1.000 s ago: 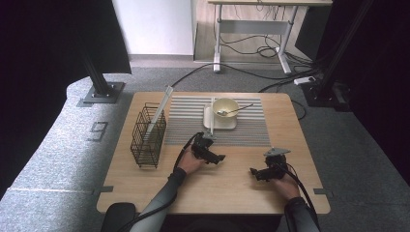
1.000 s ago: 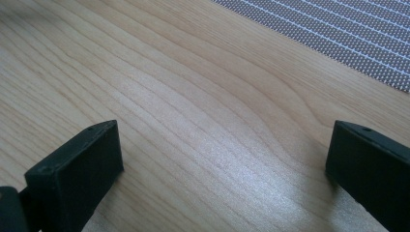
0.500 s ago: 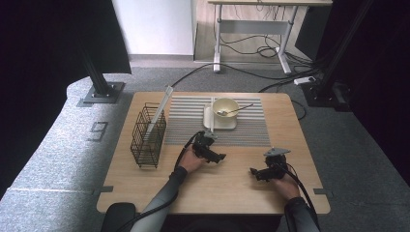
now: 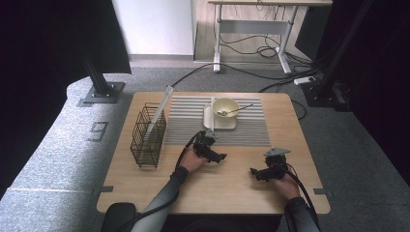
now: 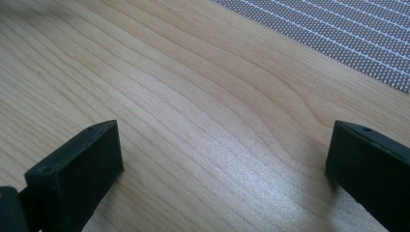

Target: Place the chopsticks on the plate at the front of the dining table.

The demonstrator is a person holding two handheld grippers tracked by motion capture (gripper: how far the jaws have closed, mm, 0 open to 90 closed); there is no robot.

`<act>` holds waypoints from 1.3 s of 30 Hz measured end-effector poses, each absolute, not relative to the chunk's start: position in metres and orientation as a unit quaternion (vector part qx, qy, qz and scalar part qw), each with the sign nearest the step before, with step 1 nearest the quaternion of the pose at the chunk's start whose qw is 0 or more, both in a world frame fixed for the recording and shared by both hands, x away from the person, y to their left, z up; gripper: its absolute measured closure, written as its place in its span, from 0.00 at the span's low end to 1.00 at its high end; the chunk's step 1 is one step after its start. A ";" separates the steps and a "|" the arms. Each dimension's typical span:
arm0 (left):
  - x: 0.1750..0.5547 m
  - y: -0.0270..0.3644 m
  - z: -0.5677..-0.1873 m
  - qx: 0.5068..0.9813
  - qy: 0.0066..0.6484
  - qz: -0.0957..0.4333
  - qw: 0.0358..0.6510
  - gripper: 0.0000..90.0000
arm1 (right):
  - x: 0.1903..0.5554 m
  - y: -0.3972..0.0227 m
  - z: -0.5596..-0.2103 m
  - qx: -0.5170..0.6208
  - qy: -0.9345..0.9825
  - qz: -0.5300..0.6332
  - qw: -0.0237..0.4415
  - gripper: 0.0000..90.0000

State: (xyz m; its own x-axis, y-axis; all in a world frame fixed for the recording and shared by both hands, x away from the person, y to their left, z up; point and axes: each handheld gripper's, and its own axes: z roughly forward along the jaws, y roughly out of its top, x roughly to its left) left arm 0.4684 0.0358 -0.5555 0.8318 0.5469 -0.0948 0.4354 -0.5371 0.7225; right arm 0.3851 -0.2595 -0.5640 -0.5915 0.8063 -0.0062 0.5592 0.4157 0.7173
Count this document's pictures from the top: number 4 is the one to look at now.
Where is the person's right hand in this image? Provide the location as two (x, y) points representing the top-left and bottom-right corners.
(274, 177), (301, 201)

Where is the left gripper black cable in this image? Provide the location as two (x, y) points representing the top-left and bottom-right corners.
(115, 130), (207, 232)

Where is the black metal stand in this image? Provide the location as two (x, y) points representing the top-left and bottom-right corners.
(76, 44), (126, 104)
(302, 0), (376, 113)

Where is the white power strip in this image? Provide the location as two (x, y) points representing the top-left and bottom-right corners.
(293, 75), (317, 86)

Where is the white standing desk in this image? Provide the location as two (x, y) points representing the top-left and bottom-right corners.
(207, 0), (333, 75)

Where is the cream square plate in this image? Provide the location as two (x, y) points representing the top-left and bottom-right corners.
(202, 103), (239, 131)

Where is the cream bowl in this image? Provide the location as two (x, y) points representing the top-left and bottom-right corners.
(212, 97), (241, 124)

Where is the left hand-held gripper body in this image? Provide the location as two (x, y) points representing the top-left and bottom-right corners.
(192, 129), (219, 159)

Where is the black wire basket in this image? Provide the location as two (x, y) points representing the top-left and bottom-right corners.
(130, 101), (167, 169)

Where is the long black floor cable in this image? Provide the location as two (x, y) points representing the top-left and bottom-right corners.
(170, 62), (301, 89)

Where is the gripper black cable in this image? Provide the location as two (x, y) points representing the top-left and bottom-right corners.
(279, 162), (319, 220)
(115, 130), (207, 232)

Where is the person's left leg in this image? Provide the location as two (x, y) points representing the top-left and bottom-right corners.
(100, 202), (136, 232)

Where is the metal spoon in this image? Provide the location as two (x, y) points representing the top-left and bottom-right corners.
(217, 103), (254, 117)

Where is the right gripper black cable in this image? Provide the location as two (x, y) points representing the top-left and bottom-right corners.
(279, 162), (319, 220)

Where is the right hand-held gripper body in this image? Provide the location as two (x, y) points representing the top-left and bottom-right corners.
(264, 147), (292, 182)

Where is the tangle of black cables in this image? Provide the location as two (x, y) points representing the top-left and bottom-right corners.
(214, 32), (320, 67)

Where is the person's left hand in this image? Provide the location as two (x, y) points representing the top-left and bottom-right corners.
(178, 144), (208, 174)

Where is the black curtain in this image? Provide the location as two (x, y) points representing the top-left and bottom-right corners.
(295, 0), (410, 182)
(0, 0), (132, 185)

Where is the grey tape floor marking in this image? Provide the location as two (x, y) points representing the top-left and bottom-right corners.
(86, 121), (109, 142)

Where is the grey striped placemat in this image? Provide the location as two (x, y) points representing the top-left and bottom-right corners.
(163, 95), (272, 148)

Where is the black looped floor cable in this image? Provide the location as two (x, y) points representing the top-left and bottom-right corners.
(290, 99), (308, 121)

